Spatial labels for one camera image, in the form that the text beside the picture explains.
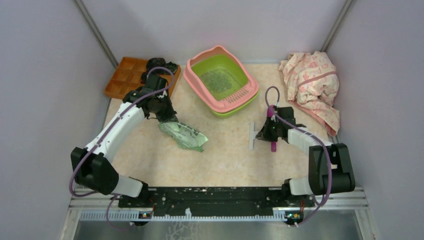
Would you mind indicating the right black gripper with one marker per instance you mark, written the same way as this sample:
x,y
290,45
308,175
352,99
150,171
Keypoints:
x,y
268,137

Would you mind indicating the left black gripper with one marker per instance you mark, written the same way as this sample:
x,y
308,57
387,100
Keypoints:
x,y
171,113

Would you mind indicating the white plastic bracket piece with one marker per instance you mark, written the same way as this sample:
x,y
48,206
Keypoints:
x,y
252,135

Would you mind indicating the purple plastic scoop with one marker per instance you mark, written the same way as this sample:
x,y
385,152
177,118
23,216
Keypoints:
x,y
272,124

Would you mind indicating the green cat litter bag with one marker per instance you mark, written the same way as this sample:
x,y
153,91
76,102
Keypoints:
x,y
186,137

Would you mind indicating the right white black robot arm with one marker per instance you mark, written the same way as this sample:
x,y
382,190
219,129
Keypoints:
x,y
329,165

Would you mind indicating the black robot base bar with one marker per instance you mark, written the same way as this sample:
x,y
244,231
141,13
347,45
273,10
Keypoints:
x,y
215,201

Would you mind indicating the green and pink litter box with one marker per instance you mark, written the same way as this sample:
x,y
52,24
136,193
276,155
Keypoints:
x,y
226,104

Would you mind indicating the green litter pellets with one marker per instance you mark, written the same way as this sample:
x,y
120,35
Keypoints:
x,y
219,81

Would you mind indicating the black part with green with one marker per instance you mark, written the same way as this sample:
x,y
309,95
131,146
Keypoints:
x,y
173,67

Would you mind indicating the orange compartment tray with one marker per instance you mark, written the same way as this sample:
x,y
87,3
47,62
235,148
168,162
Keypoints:
x,y
131,74

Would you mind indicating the black round part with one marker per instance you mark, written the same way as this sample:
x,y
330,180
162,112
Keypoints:
x,y
155,62

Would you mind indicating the cream pink printed jacket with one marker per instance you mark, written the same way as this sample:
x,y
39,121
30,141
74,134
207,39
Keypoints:
x,y
312,85

